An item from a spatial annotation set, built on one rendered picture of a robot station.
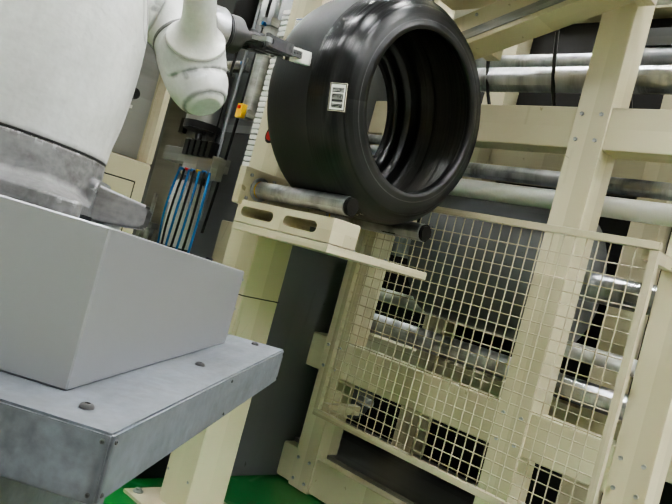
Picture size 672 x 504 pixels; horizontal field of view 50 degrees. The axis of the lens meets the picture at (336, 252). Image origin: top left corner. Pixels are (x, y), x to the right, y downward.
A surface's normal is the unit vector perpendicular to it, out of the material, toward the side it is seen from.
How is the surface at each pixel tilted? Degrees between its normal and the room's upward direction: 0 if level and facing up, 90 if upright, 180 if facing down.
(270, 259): 90
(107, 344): 90
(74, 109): 96
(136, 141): 90
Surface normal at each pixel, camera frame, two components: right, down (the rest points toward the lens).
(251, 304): 0.68, 0.17
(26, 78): 0.31, 0.07
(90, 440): -0.11, -0.04
